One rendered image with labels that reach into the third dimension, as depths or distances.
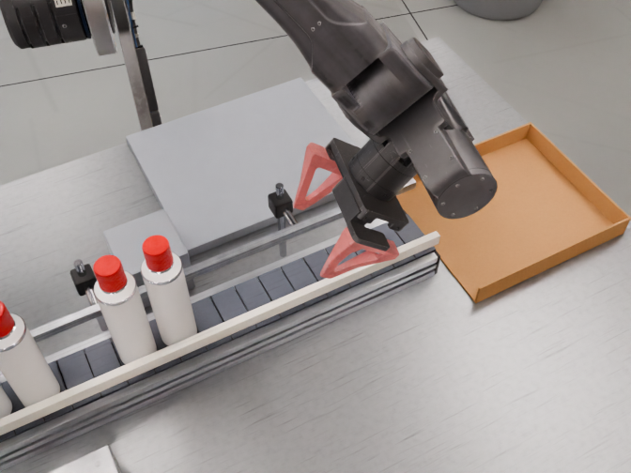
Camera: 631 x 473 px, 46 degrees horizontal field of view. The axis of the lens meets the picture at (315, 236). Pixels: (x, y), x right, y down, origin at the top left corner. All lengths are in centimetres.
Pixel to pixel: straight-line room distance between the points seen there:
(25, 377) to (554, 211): 86
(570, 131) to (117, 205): 183
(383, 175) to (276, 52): 227
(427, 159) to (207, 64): 233
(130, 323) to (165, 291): 6
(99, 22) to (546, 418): 85
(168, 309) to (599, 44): 249
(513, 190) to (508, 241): 12
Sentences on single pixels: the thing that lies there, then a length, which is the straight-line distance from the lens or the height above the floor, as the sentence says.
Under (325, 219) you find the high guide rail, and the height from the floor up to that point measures 96.
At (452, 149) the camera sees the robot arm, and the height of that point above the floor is 135.
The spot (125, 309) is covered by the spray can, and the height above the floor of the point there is 102.
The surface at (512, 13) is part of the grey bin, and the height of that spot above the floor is 4.
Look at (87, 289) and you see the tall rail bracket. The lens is 106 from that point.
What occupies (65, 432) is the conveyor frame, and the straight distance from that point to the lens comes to 108.
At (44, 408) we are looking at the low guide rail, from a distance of 104.
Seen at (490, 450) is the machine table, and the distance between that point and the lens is 107.
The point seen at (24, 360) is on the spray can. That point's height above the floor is 100.
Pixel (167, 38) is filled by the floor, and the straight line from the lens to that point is 309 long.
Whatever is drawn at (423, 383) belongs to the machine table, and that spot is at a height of 83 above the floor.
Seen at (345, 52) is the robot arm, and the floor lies 141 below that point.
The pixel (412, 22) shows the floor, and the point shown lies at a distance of 315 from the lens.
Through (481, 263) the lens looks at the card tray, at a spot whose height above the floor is 83.
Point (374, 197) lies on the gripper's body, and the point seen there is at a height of 125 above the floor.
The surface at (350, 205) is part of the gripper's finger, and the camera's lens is 71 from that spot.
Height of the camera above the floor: 179
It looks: 51 degrees down
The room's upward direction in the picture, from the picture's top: straight up
